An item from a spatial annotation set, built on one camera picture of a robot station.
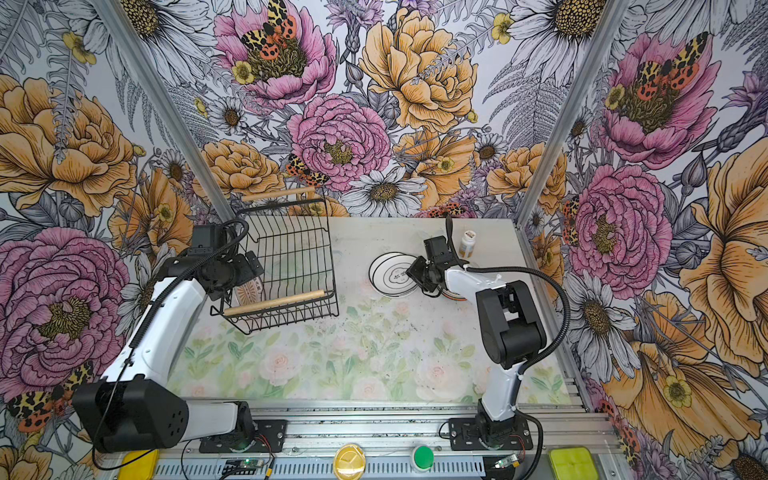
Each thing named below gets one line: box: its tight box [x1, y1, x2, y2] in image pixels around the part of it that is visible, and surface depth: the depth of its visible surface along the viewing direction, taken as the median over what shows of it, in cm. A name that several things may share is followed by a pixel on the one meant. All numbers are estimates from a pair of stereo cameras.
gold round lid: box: [333, 443, 367, 480], surface depth 71 cm
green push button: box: [413, 445, 435, 469], surface depth 65 cm
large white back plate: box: [368, 252, 418, 297], surface depth 104 cm
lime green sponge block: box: [550, 447, 598, 480], surface depth 71 cm
